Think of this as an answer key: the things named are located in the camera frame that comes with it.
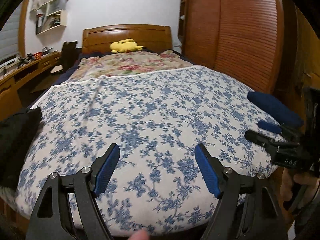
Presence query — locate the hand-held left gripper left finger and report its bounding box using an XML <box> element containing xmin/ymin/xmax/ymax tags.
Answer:
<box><xmin>25</xmin><ymin>143</ymin><xmax>120</xmax><ymax>240</ymax></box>

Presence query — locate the pink floral quilt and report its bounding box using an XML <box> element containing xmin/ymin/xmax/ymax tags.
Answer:
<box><xmin>66</xmin><ymin>51</ymin><xmax>198</xmax><ymax>84</ymax></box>

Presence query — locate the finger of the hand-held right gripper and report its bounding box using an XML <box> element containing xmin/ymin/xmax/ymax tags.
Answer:
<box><xmin>244</xmin><ymin>129</ymin><xmax>278</xmax><ymax>153</ymax></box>
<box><xmin>257</xmin><ymin>120</ymin><xmax>300</xmax><ymax>143</ymax></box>

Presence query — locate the brown wooden door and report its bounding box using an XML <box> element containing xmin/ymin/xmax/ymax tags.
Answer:
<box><xmin>275</xmin><ymin>5</ymin><xmax>320</xmax><ymax>98</ymax></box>

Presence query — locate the dark blue bed sheet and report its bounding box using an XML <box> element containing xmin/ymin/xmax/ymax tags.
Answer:
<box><xmin>57</xmin><ymin>52</ymin><xmax>100</xmax><ymax>85</ymax></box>

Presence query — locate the wooden louvered wardrobe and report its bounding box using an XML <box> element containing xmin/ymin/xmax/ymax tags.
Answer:
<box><xmin>178</xmin><ymin>0</ymin><xmax>285</xmax><ymax>98</ymax></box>

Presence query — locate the person's right hand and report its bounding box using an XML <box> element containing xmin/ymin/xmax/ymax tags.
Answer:
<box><xmin>280</xmin><ymin>167</ymin><xmax>320</xmax><ymax>207</ymax></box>

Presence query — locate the black garment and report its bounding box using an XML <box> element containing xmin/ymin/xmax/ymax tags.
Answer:
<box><xmin>0</xmin><ymin>107</ymin><xmax>42</xmax><ymax>188</ymax></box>

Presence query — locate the navy blue suit jacket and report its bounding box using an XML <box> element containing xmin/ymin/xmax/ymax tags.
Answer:
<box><xmin>247</xmin><ymin>92</ymin><xmax>304</xmax><ymax>128</ymax></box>

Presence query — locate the grey window blind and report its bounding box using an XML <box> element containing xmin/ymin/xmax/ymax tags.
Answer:
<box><xmin>0</xmin><ymin>12</ymin><xmax>20</xmax><ymax>60</ymax></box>

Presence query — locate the blue floral bed sheet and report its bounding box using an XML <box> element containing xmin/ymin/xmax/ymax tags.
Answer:
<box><xmin>15</xmin><ymin>65</ymin><xmax>283</xmax><ymax>235</ymax></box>

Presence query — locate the person's left hand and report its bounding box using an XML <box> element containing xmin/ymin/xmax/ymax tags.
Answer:
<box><xmin>131</xmin><ymin>231</ymin><xmax>150</xmax><ymax>240</ymax></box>

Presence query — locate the black clamp tool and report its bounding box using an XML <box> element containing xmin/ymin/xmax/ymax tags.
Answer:
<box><xmin>19</xmin><ymin>54</ymin><xmax>38</xmax><ymax>66</ymax></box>

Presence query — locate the wooden bed headboard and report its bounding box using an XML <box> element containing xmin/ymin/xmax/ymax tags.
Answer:
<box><xmin>82</xmin><ymin>24</ymin><xmax>173</xmax><ymax>55</ymax></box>

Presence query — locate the wooden desk with cabinets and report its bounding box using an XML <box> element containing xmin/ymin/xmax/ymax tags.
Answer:
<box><xmin>0</xmin><ymin>51</ymin><xmax>63</xmax><ymax>123</ymax></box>

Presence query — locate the yellow plush toy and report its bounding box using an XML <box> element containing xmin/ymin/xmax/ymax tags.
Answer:
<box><xmin>110</xmin><ymin>39</ymin><xmax>144</xmax><ymax>53</ymax></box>

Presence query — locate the dark desk chair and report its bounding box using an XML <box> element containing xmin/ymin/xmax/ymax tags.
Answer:
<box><xmin>51</xmin><ymin>41</ymin><xmax>82</xmax><ymax>74</ymax></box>

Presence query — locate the white wall shelf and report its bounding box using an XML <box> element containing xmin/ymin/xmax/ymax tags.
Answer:
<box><xmin>31</xmin><ymin>0</ymin><xmax>70</xmax><ymax>35</ymax></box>

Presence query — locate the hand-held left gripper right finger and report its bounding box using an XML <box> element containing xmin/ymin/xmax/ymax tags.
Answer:
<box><xmin>194</xmin><ymin>144</ymin><xmax>285</xmax><ymax>240</ymax></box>

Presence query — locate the wooden window frame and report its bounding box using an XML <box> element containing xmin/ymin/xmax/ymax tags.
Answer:
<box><xmin>17</xmin><ymin>0</ymin><xmax>32</xmax><ymax>58</ymax></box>

